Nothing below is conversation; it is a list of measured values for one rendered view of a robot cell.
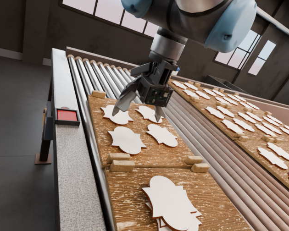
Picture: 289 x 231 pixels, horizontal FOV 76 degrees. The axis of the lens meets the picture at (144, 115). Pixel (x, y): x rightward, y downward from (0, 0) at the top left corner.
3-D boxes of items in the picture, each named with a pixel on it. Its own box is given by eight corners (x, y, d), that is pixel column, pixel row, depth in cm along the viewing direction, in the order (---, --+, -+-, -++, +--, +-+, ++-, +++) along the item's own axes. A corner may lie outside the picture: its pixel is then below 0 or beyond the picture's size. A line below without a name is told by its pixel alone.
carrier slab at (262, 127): (268, 142, 115) (272, 136, 114) (222, 108, 146) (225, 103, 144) (294, 143, 133) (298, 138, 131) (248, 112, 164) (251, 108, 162)
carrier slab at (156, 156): (101, 169, 49) (102, 164, 48) (87, 97, 80) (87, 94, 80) (200, 168, 65) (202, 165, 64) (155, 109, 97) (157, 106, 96)
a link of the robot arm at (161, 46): (151, 30, 46) (177, 41, 50) (145, 49, 48) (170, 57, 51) (163, 37, 40) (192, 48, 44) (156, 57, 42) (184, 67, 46)
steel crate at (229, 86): (213, 100, 557) (224, 79, 529) (239, 118, 482) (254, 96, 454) (193, 96, 516) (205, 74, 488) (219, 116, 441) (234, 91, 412)
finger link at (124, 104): (108, 118, 47) (137, 96, 46) (105, 107, 52) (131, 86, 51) (116, 125, 49) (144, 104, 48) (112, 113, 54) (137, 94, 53)
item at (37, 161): (34, 164, 151) (47, 63, 114) (35, 154, 160) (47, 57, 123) (51, 163, 157) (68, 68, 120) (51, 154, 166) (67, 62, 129)
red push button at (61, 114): (57, 123, 59) (57, 119, 58) (56, 113, 64) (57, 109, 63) (76, 124, 62) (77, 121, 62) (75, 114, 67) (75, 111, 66)
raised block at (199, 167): (192, 173, 58) (197, 166, 57) (190, 168, 60) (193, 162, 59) (207, 173, 61) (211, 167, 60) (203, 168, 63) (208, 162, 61)
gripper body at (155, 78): (140, 105, 46) (158, 58, 41) (130, 90, 53) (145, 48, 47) (165, 110, 49) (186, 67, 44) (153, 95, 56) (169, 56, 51)
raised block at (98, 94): (91, 96, 79) (92, 90, 78) (91, 94, 80) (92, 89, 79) (104, 99, 82) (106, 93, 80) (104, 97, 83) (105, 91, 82)
